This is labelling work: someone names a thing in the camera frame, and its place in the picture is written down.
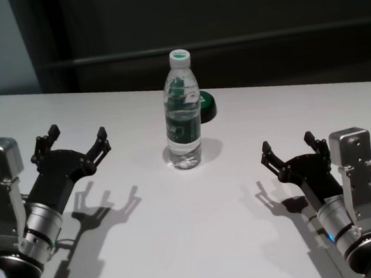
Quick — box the green push button black base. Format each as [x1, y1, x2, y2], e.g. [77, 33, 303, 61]
[198, 89, 219, 124]

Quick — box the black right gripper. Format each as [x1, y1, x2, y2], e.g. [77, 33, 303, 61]
[257, 128, 345, 209]

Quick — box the grey horizontal rail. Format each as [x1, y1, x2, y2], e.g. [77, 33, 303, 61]
[40, 27, 371, 70]

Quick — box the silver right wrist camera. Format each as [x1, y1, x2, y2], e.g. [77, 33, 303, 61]
[327, 125, 371, 228]

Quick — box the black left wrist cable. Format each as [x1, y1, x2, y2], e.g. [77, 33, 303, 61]
[52, 236, 76, 253]

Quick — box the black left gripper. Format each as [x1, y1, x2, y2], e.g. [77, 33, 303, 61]
[19, 119, 117, 216]

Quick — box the clear water bottle green label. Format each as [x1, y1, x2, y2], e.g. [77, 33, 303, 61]
[158, 46, 207, 172]

